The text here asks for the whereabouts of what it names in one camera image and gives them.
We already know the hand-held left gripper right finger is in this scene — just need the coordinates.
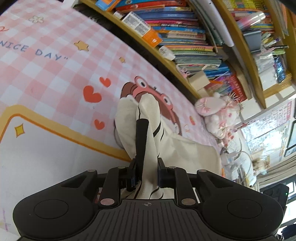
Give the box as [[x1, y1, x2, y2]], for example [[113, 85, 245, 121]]
[[158, 158, 236, 206]]

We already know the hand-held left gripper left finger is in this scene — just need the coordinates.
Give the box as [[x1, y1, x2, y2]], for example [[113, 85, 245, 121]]
[[61, 159, 139, 207]]

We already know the cream t-shirt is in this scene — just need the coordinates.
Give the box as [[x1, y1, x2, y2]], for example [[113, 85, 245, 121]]
[[113, 93, 222, 201]]

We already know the white pink plush rabbit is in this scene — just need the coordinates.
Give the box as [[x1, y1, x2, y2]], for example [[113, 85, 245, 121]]
[[194, 93, 243, 139]]

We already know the cream pen holder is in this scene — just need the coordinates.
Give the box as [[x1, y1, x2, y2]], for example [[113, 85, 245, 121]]
[[188, 70, 211, 91]]

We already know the thick red book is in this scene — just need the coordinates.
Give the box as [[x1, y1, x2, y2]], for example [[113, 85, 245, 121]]
[[206, 75, 248, 102]]

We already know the wooden bookshelf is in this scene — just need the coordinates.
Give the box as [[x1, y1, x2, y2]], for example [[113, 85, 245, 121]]
[[74, 0, 296, 112]]

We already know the pink checked printed desk mat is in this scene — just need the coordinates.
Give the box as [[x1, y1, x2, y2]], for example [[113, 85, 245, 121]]
[[0, 0, 232, 232]]

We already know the row of colourful books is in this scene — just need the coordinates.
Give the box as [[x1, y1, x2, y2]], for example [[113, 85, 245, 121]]
[[113, 0, 234, 79]]

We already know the flat white orange box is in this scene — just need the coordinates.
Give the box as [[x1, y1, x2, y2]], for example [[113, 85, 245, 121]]
[[121, 11, 163, 48]]

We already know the white tablet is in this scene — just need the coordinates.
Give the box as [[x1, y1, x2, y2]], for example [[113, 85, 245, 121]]
[[203, 0, 235, 48]]

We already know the tall white orange box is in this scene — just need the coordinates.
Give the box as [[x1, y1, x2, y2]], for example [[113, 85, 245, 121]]
[[95, 0, 123, 12]]

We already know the white cable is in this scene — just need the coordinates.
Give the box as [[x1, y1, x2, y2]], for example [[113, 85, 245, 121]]
[[233, 151, 255, 186]]

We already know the alphabet wall poster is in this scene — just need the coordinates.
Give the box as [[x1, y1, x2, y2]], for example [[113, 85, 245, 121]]
[[240, 100, 292, 139]]

